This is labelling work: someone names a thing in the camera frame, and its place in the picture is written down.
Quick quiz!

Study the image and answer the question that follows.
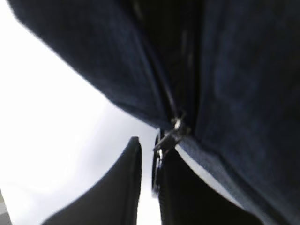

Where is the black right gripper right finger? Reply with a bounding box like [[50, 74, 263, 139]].
[[158, 150, 262, 225]]

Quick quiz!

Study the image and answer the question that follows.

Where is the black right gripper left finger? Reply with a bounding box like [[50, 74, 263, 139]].
[[43, 136, 142, 225]]

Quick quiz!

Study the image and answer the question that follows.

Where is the silver zipper pull ring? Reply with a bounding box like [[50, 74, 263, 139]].
[[151, 113, 190, 199]]

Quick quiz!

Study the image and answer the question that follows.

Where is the dark blue fabric bag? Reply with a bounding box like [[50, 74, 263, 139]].
[[9, 0, 300, 225]]

